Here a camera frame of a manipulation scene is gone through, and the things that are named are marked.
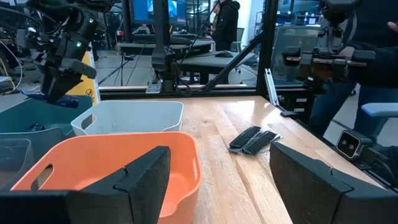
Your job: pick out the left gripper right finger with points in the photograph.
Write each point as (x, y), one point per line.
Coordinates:
(326, 199)

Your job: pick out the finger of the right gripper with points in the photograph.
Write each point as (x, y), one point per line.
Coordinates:
(60, 82)

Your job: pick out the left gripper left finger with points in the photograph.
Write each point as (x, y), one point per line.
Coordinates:
(93, 205)

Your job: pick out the dark blue travel tube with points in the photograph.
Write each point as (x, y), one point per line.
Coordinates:
(35, 127)

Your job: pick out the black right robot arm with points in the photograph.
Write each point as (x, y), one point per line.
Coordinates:
(90, 15)

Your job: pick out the teal plastic bin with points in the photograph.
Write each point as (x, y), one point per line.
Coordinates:
(37, 115)

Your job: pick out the white plastic bin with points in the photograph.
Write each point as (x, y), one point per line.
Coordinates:
(130, 118)

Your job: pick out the computer monitor blue screen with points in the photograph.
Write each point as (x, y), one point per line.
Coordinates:
(143, 11)

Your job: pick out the orange plastic bin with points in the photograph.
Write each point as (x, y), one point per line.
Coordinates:
(174, 186)

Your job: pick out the grey translucent plastic bin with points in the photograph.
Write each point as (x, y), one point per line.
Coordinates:
(15, 161)

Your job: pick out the light blue chair armrest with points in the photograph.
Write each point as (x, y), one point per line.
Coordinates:
(379, 110)

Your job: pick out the silver aluminium extrusion bar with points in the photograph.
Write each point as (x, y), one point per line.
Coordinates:
(271, 87)

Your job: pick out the person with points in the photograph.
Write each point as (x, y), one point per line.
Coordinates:
(227, 25)
(379, 68)

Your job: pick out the dark office desk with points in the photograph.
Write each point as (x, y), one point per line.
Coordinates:
(214, 62)

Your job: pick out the black computer mouse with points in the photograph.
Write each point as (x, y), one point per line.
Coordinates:
(224, 54)

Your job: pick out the grey mesh chair back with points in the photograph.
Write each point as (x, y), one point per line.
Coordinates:
(295, 37)

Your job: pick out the person's hand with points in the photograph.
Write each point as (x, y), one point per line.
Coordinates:
(393, 27)

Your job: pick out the black depth camera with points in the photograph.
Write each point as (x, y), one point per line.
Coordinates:
(353, 144)

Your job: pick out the black frame bracket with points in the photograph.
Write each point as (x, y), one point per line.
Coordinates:
(289, 114)

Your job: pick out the black aluminium table frame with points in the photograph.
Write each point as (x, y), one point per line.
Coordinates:
(267, 31)

